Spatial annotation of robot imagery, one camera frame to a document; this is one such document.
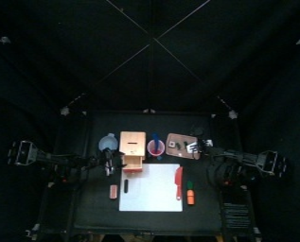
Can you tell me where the pink salmon sushi piece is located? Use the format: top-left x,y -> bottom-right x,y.
108,184 -> 119,200

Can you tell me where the red toy knife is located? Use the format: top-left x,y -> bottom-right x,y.
172,165 -> 184,201

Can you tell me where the white cutting board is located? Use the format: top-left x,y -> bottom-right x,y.
118,163 -> 184,213

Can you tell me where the wooden drawer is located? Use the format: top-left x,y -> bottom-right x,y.
122,154 -> 144,174

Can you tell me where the light blue bowl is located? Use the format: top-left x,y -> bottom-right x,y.
98,132 -> 119,153

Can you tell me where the wooden box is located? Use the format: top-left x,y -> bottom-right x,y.
118,130 -> 148,157

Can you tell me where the pink cup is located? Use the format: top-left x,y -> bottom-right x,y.
146,139 -> 167,158

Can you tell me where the blue spoon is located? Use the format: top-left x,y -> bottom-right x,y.
150,132 -> 164,161

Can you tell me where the orange toy carrot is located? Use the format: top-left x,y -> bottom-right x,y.
186,181 -> 195,206

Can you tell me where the white label sticker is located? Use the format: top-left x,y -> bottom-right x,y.
222,201 -> 251,234

